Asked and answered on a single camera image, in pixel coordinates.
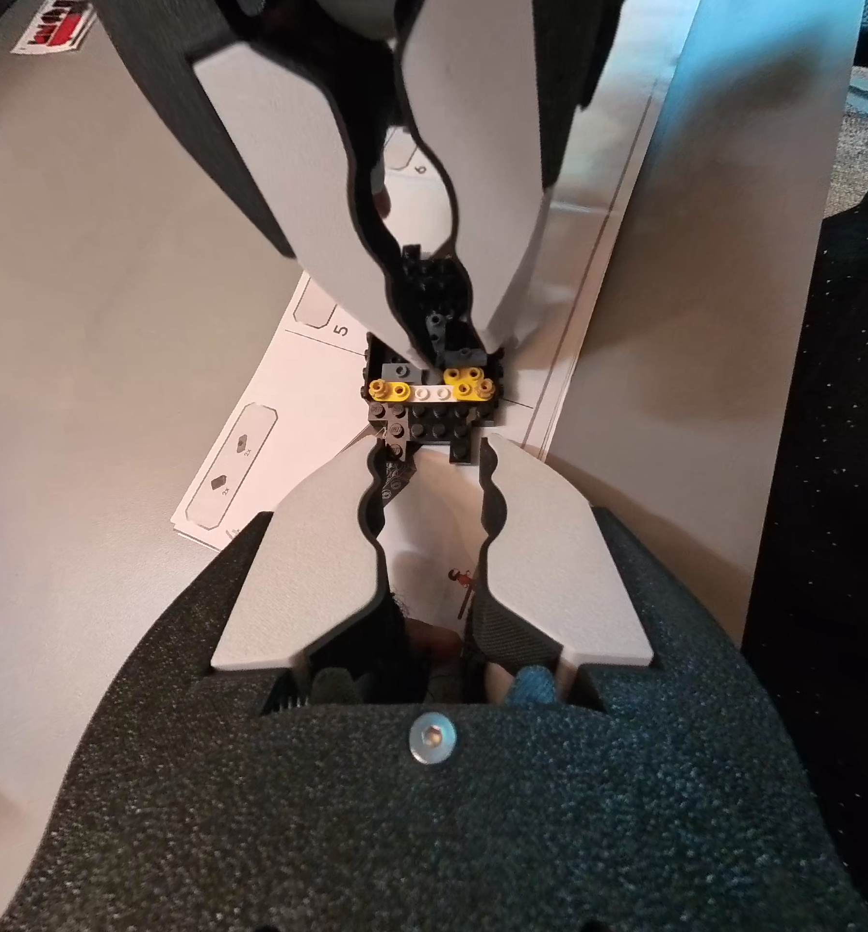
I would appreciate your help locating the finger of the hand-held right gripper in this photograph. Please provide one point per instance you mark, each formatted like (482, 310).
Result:
(281, 160)
(492, 145)

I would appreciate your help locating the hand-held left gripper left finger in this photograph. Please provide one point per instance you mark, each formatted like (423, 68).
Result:
(303, 582)

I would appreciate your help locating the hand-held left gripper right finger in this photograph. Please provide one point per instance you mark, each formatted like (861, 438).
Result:
(561, 575)

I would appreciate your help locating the black lego car chassis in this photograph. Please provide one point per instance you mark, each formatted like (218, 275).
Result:
(434, 422)

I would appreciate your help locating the white lego instruction booklet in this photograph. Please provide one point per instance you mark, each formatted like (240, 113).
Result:
(295, 429)

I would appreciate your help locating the red black white sticker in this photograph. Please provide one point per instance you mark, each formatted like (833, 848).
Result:
(55, 25)

